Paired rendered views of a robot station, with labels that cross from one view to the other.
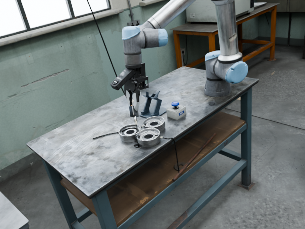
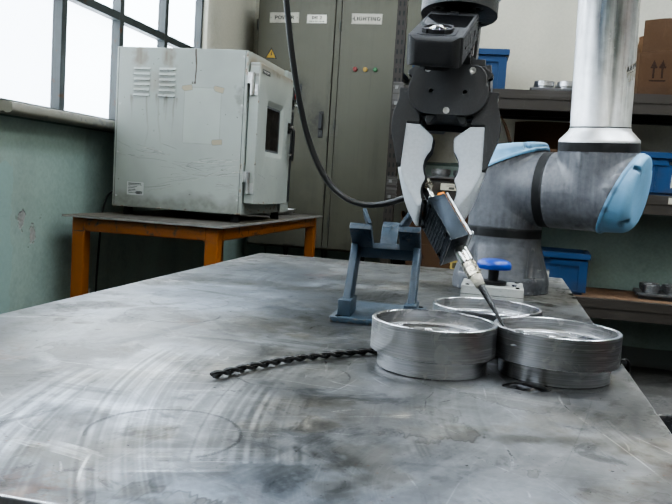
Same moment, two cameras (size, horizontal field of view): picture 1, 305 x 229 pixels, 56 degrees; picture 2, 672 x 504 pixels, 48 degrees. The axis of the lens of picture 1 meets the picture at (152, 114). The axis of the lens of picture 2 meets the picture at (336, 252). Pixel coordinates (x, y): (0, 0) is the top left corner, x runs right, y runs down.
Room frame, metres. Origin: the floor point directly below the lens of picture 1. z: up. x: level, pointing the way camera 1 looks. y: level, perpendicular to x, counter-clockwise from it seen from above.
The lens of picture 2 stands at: (0.71, 0.58, 0.95)
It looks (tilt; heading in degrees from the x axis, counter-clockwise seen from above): 5 degrees down; 321
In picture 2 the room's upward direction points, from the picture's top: 4 degrees clockwise
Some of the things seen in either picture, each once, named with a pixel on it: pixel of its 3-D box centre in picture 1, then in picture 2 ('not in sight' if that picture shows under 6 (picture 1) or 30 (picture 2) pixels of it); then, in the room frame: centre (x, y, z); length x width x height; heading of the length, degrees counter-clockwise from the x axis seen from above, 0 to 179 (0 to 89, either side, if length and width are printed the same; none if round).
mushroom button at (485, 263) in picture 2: (175, 107); (492, 279); (1.28, -0.12, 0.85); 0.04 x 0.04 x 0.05
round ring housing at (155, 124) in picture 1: (154, 125); (485, 325); (1.19, 0.00, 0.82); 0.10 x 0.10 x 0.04
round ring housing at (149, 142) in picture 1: (149, 137); (554, 351); (1.08, 0.03, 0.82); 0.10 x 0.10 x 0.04
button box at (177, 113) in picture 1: (177, 111); (491, 300); (1.28, -0.12, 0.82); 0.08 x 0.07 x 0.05; 129
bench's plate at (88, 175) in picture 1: (152, 110); (342, 317); (1.41, 0.00, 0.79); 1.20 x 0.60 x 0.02; 129
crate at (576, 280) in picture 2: not in sight; (538, 267); (3.28, -2.95, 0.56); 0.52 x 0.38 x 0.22; 36
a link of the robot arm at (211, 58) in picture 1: (217, 63); (512, 185); (1.48, -0.39, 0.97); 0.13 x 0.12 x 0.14; 17
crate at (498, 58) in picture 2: not in sight; (459, 73); (3.68, -2.63, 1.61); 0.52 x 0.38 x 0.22; 42
